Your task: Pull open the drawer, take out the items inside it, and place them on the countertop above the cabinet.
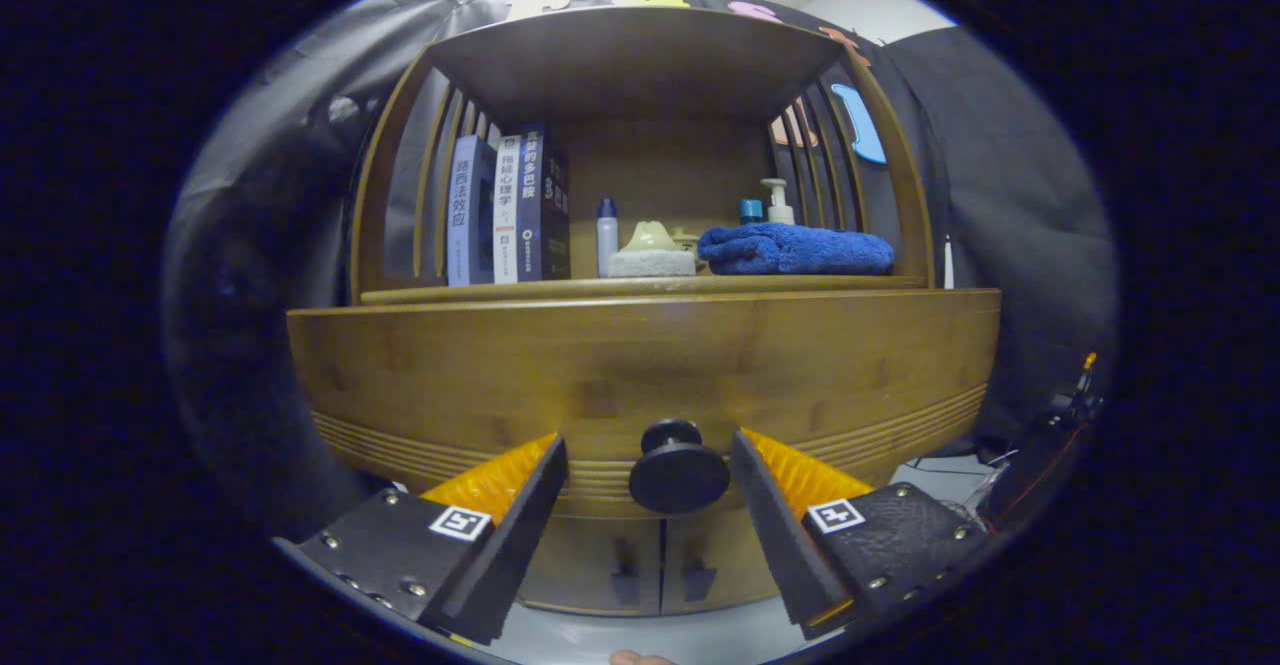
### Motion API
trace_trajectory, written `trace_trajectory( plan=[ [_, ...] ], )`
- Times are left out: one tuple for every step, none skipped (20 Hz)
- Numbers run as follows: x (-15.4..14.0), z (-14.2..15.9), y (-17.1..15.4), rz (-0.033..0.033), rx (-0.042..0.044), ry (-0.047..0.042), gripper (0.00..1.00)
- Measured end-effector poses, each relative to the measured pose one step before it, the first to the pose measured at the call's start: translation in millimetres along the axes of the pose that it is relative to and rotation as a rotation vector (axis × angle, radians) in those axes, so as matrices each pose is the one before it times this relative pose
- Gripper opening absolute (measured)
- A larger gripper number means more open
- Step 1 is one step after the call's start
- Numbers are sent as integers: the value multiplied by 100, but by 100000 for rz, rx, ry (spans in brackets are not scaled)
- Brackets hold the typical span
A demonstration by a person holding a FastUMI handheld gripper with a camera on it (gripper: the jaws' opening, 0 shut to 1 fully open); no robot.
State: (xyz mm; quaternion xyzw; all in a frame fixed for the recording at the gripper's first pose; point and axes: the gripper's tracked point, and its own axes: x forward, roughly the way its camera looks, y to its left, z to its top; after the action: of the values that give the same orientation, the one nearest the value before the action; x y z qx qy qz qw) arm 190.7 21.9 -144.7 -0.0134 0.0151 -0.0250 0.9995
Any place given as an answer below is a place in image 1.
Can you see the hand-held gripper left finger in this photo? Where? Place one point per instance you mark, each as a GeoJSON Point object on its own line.
{"type": "Point", "coordinates": [520, 535]}

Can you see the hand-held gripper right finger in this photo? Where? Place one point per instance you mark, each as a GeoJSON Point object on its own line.
{"type": "Point", "coordinates": [778, 535]}

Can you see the black drawer knob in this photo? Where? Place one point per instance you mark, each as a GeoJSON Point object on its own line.
{"type": "Point", "coordinates": [680, 480]}

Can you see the wooden cabinet door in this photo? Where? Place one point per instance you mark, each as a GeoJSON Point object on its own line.
{"type": "Point", "coordinates": [590, 565]}
{"type": "Point", "coordinates": [730, 560]}

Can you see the wooden countertop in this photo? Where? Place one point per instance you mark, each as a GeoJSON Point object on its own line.
{"type": "Point", "coordinates": [640, 286]}

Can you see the wooden cabinet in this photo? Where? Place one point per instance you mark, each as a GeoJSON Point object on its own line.
{"type": "Point", "coordinates": [650, 165]}

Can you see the black equipment with orange tip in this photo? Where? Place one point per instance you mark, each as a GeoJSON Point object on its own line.
{"type": "Point", "coordinates": [1040, 455]}

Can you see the blue folded towel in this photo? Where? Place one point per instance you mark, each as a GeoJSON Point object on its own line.
{"type": "Point", "coordinates": [795, 250]}

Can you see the beige lidded teacup with saucer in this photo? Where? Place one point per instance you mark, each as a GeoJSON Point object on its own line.
{"type": "Point", "coordinates": [688, 242]}

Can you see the white bottle with blue cap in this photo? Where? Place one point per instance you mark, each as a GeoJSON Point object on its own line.
{"type": "Point", "coordinates": [607, 240]}

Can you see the teal bottle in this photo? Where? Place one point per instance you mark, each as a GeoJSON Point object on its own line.
{"type": "Point", "coordinates": [750, 212]}

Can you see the grey-blue book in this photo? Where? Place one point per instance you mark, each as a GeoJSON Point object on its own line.
{"type": "Point", "coordinates": [465, 215]}

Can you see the white pump bottle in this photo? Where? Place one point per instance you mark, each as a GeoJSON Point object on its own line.
{"type": "Point", "coordinates": [779, 210]}

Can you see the white spine book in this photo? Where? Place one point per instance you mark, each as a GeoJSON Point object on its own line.
{"type": "Point", "coordinates": [506, 210]}

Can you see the dark blue book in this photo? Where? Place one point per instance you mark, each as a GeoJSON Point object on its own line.
{"type": "Point", "coordinates": [540, 205]}

